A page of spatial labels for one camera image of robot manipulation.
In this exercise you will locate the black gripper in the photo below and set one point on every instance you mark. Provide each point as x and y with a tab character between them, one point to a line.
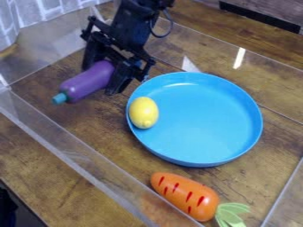
121	43

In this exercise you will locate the purple toy eggplant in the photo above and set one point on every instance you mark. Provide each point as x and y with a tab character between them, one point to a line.
89	81

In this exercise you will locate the blue round tray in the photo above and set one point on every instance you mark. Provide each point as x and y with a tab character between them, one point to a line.
209	122

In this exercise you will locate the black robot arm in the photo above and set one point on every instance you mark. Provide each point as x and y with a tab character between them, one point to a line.
120	40

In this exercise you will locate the yellow toy lemon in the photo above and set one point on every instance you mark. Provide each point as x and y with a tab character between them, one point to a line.
143	112

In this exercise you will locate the orange toy carrot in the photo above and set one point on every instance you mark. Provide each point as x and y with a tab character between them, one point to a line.
197	200

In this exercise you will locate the clear acrylic corner bracket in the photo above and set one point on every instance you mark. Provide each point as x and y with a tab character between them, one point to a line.
100	23

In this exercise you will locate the clear acrylic enclosure wall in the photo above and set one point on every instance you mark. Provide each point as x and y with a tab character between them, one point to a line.
70	159

